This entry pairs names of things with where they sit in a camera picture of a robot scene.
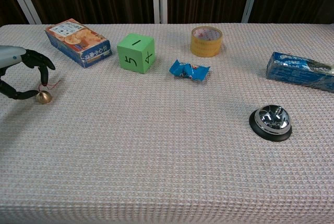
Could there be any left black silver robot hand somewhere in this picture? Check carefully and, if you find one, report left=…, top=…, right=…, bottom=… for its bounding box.
left=0, top=45, right=56, bottom=101

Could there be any small golden bell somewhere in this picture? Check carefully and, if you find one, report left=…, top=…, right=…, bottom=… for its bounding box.
left=35, top=79, right=62, bottom=105

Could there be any chrome desk call bell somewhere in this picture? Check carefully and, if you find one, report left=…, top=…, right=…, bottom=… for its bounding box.
left=248, top=104, right=293, bottom=143

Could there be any orange blue snack box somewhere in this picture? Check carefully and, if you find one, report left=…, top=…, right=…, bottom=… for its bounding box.
left=44, top=18, right=113, bottom=69

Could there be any green numbered foam cube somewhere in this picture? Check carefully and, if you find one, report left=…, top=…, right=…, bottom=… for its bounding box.
left=116, top=33, right=156, bottom=75

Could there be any beige waffle tablecloth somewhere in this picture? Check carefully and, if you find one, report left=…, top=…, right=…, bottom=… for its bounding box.
left=0, top=22, right=334, bottom=224

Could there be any small blue snack packet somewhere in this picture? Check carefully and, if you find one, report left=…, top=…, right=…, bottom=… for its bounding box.
left=169, top=58, right=211, bottom=81

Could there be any yellow packing tape roll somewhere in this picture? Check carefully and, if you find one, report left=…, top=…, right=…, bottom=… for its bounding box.
left=189, top=26, right=223, bottom=58

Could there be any long blue cookie package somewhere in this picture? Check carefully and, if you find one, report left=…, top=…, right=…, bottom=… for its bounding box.
left=265, top=51, right=334, bottom=93

